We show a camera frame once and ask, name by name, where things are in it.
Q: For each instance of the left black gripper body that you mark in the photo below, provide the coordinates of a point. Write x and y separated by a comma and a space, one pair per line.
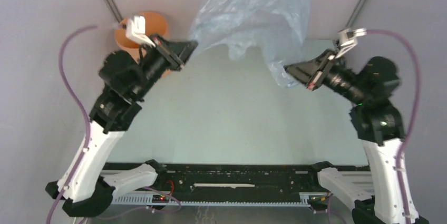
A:
161, 50

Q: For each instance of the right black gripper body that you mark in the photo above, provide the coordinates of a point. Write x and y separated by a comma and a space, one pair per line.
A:
330, 55

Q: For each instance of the light blue plastic trash bag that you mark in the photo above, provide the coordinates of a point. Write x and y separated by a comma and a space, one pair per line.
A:
277, 27

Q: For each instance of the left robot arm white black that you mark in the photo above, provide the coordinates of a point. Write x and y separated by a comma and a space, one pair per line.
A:
84, 190

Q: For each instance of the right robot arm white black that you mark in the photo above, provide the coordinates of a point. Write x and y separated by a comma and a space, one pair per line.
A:
379, 127

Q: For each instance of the orange plastic trash bin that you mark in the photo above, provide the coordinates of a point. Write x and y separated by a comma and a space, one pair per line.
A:
154, 24

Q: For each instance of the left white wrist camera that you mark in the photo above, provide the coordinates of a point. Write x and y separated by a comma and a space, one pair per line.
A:
135, 31

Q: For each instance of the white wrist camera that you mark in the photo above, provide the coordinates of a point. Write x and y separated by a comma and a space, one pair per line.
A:
347, 39
135, 31

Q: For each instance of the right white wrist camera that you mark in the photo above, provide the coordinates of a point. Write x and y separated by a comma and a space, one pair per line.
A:
347, 39

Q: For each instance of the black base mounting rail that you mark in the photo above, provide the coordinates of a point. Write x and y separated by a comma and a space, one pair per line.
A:
245, 185

